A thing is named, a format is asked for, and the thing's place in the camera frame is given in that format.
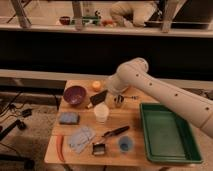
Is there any blue sponge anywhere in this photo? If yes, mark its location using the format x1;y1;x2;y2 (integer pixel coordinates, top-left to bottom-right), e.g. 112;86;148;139
59;113;79;125

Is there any person in background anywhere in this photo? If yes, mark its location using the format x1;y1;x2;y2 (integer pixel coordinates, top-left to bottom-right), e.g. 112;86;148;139
109;0;158;27

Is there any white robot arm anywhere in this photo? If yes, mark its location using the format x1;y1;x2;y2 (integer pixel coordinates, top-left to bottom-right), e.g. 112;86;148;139
106;58;213;138

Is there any orange carrot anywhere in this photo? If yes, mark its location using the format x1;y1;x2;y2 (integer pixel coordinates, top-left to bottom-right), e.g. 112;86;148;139
56;135;65;163

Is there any dark red background bowl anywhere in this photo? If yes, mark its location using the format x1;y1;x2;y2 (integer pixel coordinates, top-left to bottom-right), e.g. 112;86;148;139
59;16;70;25

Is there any blue plastic cup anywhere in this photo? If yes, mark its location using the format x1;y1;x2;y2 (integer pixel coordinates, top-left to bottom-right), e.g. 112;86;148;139
118;136;134;153

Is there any purple bowl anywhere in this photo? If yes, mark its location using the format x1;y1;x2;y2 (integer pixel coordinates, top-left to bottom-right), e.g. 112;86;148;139
63;86;87;105

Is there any light blue cloth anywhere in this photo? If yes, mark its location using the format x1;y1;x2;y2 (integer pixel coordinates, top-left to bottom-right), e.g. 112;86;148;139
68;126;95;154

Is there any black eraser block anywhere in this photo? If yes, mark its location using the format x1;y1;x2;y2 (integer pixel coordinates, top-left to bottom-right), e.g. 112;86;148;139
90;90;107;106

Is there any small orange fruit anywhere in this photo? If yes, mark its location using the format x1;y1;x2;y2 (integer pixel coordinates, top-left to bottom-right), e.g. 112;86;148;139
92;81;102;92

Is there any metal measuring cup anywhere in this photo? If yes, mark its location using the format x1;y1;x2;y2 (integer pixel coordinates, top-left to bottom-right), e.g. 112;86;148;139
114;95;138;108

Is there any green plastic tray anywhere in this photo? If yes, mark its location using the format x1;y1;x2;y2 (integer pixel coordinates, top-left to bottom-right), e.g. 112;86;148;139
140;103;203;164

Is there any white cup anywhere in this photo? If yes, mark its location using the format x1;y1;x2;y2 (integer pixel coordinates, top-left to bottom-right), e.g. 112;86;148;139
94;104;109;123

